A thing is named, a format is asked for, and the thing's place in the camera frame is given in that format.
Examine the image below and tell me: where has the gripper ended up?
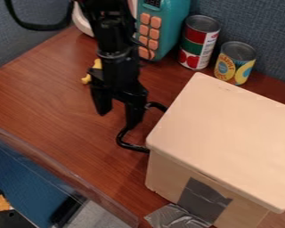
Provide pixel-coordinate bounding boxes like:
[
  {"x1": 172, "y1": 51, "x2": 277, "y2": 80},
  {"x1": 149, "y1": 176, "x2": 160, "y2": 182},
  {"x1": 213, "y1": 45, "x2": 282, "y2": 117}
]
[{"x1": 86, "y1": 48, "x2": 151, "y2": 130}]

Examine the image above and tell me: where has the yellow toy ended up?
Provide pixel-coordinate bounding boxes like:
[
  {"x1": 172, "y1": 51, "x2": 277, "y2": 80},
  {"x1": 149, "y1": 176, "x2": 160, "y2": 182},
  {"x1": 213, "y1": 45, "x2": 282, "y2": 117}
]
[{"x1": 80, "y1": 58, "x2": 105, "y2": 86}]

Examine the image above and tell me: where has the red and green can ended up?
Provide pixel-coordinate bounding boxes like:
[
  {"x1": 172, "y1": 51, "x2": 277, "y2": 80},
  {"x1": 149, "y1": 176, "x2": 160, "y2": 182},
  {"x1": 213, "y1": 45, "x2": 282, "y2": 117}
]
[{"x1": 176, "y1": 14, "x2": 223, "y2": 71}]

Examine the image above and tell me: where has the cream wooden cabinet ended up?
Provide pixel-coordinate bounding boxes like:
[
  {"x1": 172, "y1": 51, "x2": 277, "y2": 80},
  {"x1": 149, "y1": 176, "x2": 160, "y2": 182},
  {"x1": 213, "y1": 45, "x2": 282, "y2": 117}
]
[{"x1": 143, "y1": 71, "x2": 285, "y2": 228}]

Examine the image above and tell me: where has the grey tape strip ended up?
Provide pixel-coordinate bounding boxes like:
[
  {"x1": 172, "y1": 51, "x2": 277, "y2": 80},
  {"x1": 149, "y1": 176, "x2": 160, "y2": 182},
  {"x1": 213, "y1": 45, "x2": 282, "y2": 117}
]
[{"x1": 143, "y1": 176, "x2": 234, "y2": 228}]

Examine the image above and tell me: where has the yellow and blue can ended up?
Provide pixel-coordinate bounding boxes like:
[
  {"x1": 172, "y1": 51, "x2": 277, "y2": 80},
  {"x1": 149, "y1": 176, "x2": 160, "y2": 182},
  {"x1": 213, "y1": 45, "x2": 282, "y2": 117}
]
[{"x1": 212, "y1": 40, "x2": 258, "y2": 86}]

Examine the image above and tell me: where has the drawer with black handle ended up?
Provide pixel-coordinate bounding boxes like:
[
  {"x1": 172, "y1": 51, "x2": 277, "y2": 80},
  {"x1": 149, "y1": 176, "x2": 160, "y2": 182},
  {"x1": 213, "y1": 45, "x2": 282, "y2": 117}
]
[{"x1": 115, "y1": 101, "x2": 169, "y2": 154}]

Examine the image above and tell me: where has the black cable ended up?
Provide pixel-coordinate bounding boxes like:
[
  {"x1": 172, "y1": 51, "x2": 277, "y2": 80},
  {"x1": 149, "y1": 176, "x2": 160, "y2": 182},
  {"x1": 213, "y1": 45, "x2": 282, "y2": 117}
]
[{"x1": 3, "y1": 0, "x2": 77, "y2": 32}]

